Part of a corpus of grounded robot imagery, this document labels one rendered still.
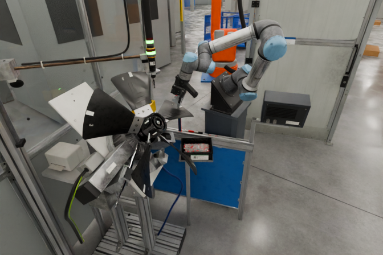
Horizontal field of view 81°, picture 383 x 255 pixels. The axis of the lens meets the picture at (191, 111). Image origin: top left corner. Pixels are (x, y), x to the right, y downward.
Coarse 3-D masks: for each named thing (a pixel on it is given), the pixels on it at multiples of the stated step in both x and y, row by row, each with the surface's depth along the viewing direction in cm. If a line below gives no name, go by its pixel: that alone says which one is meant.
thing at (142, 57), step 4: (140, 56) 107; (144, 56) 107; (144, 60) 108; (144, 64) 110; (148, 64) 110; (148, 68) 111; (156, 68) 116; (148, 72) 111; (152, 72) 111; (156, 72) 111
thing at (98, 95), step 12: (96, 96) 96; (108, 96) 100; (96, 108) 96; (108, 108) 100; (120, 108) 104; (84, 120) 93; (96, 120) 97; (108, 120) 101; (120, 120) 105; (132, 120) 109; (84, 132) 93; (96, 132) 98; (108, 132) 102; (120, 132) 107
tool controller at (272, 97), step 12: (264, 96) 138; (276, 96) 136; (288, 96) 135; (300, 96) 134; (264, 108) 138; (276, 108) 135; (288, 108) 133; (300, 108) 130; (264, 120) 145; (276, 120) 142; (288, 120) 139; (300, 120) 137
